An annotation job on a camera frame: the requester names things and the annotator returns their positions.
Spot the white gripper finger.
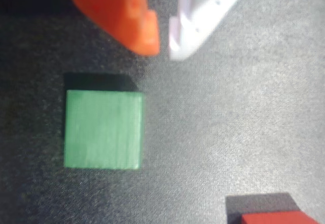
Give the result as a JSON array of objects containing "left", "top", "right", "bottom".
[{"left": 168, "top": 0, "right": 254, "bottom": 61}]

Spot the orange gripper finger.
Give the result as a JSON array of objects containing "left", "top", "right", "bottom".
[{"left": 62, "top": 0, "right": 161, "bottom": 56}]

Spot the green wooden cube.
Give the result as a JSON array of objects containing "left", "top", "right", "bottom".
[{"left": 62, "top": 73, "right": 146, "bottom": 171}]

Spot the red wooden cube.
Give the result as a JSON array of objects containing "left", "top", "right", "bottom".
[{"left": 225, "top": 193, "right": 322, "bottom": 224}]

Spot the black felt mat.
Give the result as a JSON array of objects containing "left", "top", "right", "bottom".
[{"left": 0, "top": 0, "right": 325, "bottom": 224}]

